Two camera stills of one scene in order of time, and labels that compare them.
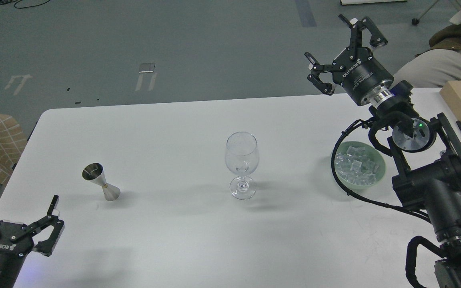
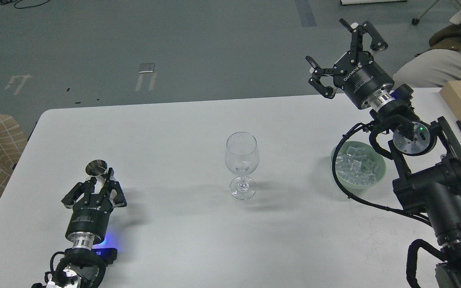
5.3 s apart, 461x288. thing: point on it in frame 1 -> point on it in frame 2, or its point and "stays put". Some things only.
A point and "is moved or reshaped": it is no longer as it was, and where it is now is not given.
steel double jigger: [95, 172] is moved or reshaped
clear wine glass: [241, 155] stays put
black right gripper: [362, 72] stays put
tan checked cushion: [0, 140] stays put
